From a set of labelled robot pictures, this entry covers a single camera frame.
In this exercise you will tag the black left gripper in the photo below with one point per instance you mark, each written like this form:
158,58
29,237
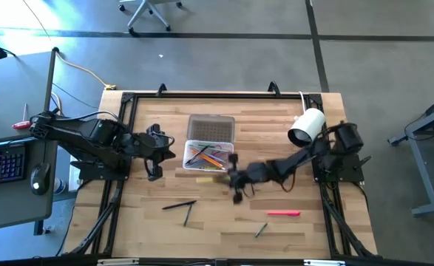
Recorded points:
152,147

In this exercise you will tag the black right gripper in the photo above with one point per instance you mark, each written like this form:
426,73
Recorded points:
240,175

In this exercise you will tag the yellow highlighter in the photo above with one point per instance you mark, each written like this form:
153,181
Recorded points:
203,180

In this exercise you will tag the orange pencil with eraser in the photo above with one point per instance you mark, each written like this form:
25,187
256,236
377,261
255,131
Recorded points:
211,162
207,157

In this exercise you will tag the black pen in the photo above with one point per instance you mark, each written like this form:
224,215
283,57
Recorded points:
179,205
198,154

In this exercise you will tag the clear plastic supply box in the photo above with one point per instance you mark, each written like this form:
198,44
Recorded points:
211,129

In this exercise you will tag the green ballpoint pen with print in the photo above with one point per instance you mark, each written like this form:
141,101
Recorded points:
188,215

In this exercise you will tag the dark green slim marker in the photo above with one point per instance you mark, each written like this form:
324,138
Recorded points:
261,230

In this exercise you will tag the orange-red highlighter pen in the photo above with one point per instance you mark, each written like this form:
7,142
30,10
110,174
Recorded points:
283,213

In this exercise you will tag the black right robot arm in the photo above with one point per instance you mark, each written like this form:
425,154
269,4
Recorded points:
294,162

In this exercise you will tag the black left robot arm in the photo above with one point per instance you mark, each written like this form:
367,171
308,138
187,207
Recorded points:
91,133

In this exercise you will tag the white box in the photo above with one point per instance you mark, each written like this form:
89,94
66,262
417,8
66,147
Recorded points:
74,173

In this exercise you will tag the white and blue cup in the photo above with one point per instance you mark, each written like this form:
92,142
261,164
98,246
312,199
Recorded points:
59,185

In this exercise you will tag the black computer mouse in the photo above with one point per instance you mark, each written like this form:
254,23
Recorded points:
40,179

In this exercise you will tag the office chair base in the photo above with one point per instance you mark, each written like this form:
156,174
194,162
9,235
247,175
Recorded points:
146,11

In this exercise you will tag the backlit black keyboard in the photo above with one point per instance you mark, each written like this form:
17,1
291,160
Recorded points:
0,164

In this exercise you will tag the grey desk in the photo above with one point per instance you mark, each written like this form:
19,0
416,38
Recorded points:
9,92

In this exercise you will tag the black frame hook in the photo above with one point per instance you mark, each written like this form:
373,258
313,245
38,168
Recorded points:
274,88
161,89

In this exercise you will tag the black aluminium table frame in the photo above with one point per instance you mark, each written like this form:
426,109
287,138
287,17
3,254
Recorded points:
220,95

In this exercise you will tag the black table edge rail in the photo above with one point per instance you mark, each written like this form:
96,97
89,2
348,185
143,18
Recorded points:
239,263

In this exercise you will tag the white cylindrical camera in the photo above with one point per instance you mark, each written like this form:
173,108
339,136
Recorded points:
307,125

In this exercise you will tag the silver bracket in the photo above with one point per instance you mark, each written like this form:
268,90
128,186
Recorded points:
324,262
117,262

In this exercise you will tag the grey metal cart frame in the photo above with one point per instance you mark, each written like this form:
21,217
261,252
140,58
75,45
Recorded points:
427,159

